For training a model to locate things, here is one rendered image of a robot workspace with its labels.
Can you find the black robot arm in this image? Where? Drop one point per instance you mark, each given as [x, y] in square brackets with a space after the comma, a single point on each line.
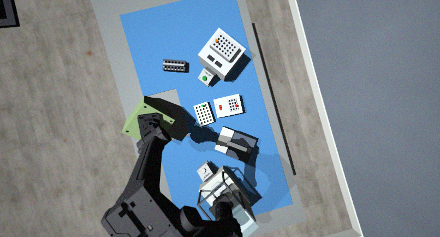
[141, 204]

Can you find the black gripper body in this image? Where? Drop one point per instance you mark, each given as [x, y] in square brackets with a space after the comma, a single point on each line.
[220, 203]

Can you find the blue bench mat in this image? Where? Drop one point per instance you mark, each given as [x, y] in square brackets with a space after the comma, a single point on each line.
[178, 31]

